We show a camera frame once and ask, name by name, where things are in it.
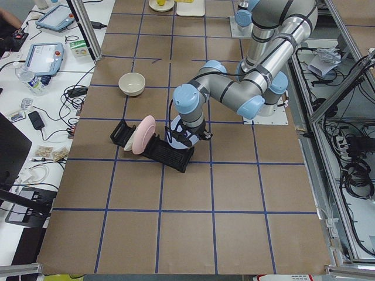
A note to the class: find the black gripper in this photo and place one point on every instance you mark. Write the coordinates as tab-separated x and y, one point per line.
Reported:
190	135

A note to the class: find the light blue plate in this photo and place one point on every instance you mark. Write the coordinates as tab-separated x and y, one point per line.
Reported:
195	129

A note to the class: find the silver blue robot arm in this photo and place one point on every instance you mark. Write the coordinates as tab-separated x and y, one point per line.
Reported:
278	28

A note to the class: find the pink plate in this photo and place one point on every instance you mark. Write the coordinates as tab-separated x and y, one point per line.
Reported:
143	134

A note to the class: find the cream plate in rack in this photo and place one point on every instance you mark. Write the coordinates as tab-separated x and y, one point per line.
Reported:
128	145

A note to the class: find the white round plate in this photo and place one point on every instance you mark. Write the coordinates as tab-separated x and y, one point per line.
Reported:
167	6

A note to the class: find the black dish rack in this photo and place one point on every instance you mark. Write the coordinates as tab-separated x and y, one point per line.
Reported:
156	149

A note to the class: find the cream bowl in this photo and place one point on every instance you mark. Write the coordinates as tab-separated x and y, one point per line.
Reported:
132	84

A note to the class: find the white rectangular tray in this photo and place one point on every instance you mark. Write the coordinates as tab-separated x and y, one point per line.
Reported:
194	8

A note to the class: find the green white box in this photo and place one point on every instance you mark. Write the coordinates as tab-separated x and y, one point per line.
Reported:
79	48

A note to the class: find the black power adapter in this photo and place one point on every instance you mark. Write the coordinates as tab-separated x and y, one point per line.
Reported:
36	120

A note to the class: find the clear water bottle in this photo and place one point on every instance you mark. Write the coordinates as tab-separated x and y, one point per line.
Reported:
31	80

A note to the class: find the blue teach pendant near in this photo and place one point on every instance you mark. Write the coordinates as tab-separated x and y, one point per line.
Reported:
45	59

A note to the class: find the blue teach pendant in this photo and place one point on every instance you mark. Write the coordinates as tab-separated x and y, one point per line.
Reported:
45	59
57	19

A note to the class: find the black monitor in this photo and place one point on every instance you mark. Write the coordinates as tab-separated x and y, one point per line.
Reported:
15	147

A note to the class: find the blue teach pendant far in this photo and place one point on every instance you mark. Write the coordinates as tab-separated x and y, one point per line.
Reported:
57	19

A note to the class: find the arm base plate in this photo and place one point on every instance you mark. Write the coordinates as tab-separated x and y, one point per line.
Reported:
273	111
239	32

